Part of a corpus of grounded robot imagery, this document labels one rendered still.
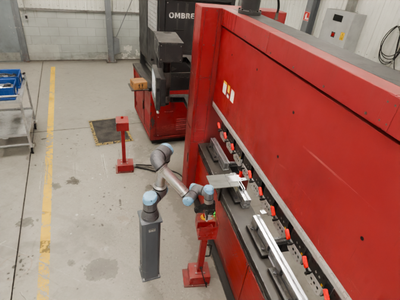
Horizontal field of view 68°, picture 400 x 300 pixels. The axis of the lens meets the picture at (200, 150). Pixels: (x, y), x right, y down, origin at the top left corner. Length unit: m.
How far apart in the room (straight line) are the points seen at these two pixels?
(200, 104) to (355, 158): 2.05
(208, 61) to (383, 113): 2.04
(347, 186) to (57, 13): 8.31
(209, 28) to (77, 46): 6.53
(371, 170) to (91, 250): 2.79
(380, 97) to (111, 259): 2.80
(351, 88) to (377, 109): 0.16
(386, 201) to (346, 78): 0.53
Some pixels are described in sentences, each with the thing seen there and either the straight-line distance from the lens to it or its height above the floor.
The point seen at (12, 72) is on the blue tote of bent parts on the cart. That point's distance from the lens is 5.44.
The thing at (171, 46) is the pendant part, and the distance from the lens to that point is 3.09.
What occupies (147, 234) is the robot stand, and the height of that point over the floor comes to 0.65.
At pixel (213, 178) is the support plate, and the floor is 1.00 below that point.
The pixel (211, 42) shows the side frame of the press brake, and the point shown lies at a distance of 3.01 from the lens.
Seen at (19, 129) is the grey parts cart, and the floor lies 0.33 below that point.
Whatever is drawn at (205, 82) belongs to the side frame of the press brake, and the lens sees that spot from 3.12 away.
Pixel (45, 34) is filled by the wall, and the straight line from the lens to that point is 9.11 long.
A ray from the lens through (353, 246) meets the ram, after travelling 1.56.
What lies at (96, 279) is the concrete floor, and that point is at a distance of 3.24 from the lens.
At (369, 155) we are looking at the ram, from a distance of 1.40.
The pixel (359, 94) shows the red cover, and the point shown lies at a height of 2.24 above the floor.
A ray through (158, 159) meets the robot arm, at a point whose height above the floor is 1.39.
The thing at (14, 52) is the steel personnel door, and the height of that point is 0.24.
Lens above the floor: 2.64
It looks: 32 degrees down
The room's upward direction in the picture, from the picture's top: 6 degrees clockwise
